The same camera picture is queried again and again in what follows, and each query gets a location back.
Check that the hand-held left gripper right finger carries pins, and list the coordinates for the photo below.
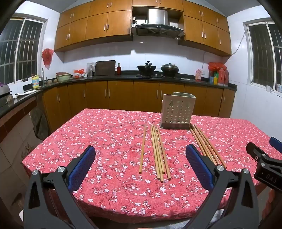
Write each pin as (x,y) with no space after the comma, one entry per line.
(199,167)

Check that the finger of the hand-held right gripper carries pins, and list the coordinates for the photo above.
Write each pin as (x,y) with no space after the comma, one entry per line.
(276,144)
(253,149)

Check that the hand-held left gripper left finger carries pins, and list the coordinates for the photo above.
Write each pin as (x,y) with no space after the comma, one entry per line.
(81,167)

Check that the wooden chopstick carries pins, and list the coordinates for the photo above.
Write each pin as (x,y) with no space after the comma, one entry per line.
(142,149)
(222,163)
(168,174)
(161,177)
(217,158)
(210,154)
(199,141)
(158,175)
(163,169)

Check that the perforated beige chopstick holder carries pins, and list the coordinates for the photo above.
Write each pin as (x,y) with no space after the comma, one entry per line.
(176,110)

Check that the red floral tablecloth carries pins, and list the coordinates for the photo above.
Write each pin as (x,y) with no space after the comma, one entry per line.
(110,143)

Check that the dark sack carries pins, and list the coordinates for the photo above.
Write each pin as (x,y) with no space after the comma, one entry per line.
(39,123)

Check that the red carton boxes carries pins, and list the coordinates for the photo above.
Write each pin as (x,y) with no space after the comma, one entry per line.
(223,77)

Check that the blue and yellow box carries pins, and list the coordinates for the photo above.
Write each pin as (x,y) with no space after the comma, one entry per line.
(213,80)

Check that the orange wooden base cabinets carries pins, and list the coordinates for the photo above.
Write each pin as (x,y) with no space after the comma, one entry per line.
(123,94)

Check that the barred window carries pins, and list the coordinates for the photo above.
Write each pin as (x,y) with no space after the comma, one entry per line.
(22,50)
(262,55)

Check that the red plastic bag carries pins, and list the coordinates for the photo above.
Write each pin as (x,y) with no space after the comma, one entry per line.
(217,66)
(47,57)

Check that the green basin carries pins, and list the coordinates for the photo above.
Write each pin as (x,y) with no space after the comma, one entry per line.
(63,77)

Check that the pink jar on counter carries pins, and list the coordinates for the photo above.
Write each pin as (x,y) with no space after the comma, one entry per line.
(198,75)

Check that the white cloth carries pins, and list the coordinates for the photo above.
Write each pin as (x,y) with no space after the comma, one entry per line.
(26,92)

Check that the orange plastic bag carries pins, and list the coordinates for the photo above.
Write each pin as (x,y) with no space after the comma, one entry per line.
(78,72)

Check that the yellow detergent bottle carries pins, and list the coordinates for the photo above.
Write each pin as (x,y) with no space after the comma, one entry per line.
(35,82)

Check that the clear plastic bag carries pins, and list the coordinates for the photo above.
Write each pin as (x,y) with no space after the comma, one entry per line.
(91,69)

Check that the metal faucet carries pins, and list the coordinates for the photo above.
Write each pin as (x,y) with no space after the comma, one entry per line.
(43,76)

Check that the black gas stove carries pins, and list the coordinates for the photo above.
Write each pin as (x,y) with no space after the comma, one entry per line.
(158,76)

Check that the black kitchen countertop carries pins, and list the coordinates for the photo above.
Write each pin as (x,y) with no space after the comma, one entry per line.
(127,77)

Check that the dark cutting board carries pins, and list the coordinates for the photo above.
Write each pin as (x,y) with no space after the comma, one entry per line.
(105,67)

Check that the wok with metal lid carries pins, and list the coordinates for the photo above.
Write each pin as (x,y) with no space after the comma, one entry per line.
(170,68)

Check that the red sauce bottle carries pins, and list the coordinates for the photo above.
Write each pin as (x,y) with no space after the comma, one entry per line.
(119,70)

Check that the grey metal pot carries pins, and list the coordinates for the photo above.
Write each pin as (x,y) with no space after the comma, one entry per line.
(4,89)

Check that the black wok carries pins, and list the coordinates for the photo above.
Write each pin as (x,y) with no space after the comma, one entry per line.
(146,68)

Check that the steel range hood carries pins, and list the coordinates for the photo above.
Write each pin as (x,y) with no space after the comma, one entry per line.
(157,22)

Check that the orange wooden wall cabinets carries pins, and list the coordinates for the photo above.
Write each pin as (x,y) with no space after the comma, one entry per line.
(88,26)

